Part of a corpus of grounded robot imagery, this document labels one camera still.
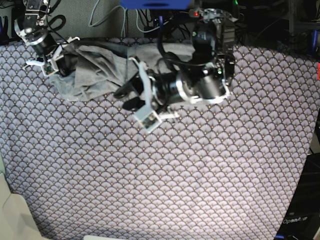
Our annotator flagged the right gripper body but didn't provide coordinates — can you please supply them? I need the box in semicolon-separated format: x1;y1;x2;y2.
24;36;80;76

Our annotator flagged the grey T-shirt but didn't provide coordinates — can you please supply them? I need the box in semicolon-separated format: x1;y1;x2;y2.
49;39;198;102

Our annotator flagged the fan-patterned tablecloth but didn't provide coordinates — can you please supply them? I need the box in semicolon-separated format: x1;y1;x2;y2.
0;44;320;240

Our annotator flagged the blue clamp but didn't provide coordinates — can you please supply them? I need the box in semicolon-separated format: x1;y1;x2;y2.
0;16;22;46
309;30;320;56

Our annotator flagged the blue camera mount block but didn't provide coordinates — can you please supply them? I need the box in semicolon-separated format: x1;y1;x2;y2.
120;0;191;10

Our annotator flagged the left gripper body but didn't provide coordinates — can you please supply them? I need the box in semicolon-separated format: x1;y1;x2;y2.
128;56;179;133

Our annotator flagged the beige chair at corner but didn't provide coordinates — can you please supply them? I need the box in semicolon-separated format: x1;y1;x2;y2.
0;160;45;240

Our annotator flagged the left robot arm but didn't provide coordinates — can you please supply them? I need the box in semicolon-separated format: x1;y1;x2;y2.
114;8;236;132

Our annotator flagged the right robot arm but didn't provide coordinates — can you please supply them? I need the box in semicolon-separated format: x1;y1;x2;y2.
14;0;80;77

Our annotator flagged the black OpenArm box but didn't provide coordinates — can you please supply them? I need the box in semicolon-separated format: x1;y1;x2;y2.
274;153;320;240

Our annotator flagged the blue clamp at right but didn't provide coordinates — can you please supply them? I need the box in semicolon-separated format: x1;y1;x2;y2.
309;30;320;56

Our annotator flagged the blue clamp at left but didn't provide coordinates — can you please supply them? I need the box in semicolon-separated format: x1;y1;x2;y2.
0;16;22;46

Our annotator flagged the red clamp pad right edge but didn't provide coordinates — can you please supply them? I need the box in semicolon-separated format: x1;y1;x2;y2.
317;63;320;80

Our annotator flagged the orange-tipped table clamp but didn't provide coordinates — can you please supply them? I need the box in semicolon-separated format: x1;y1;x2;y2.
158;15;168;41

